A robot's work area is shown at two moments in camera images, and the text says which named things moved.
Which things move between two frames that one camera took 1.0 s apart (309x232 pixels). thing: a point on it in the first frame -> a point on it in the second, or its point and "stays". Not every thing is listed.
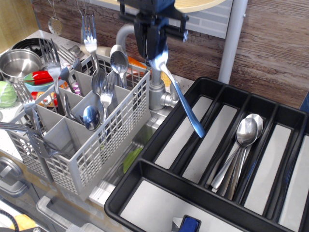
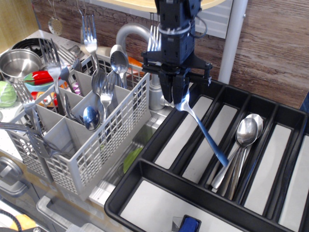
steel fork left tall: (52, 63) stays
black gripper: (141, 11) -> (177, 19)
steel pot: (15, 64) stays
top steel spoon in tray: (246, 133) stays
